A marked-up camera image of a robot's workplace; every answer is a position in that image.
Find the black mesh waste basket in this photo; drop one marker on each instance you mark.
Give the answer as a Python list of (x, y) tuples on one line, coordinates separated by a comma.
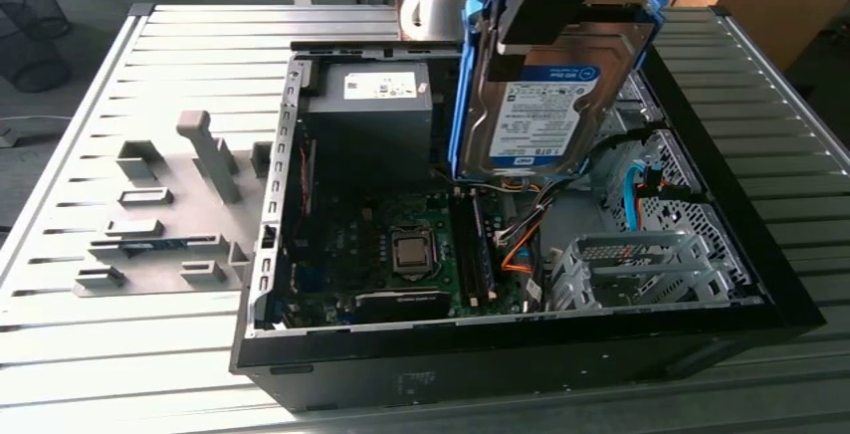
[(34, 56)]

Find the green motherboard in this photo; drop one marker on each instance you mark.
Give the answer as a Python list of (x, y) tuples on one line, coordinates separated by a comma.
[(445, 235)]

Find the hard disk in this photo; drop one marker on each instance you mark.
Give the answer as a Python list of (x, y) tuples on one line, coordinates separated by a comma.
[(532, 125)]

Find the RAM stick in slot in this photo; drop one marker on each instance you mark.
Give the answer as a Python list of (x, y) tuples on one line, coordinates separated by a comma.
[(484, 250)]

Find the grey parts rack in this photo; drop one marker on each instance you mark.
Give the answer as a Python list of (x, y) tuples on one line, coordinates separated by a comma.
[(173, 255)]

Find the grey metal drive cage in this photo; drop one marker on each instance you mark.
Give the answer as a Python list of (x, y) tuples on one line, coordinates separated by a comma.
[(632, 105)]

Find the black graphics card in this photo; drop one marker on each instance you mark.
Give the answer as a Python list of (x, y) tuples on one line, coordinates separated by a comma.
[(405, 304)]

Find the grey floor bracket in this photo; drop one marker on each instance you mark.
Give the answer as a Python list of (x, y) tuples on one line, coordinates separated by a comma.
[(9, 138)]

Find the RAM stick with blue label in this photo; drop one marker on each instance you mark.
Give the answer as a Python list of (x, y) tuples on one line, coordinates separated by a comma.
[(157, 244)]

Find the brown wooden cabinet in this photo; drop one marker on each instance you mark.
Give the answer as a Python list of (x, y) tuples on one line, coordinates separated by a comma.
[(784, 6)]

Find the black PC case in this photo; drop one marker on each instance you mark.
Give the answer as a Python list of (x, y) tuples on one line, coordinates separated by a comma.
[(465, 369)]

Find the silver CPU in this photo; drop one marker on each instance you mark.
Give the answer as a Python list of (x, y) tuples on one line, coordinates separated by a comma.
[(413, 251)]

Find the grey power supply unit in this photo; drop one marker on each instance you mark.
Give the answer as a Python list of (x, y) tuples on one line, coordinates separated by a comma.
[(372, 125)]

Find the grey metal disk bay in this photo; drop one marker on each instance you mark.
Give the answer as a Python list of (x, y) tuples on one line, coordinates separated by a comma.
[(664, 266)]

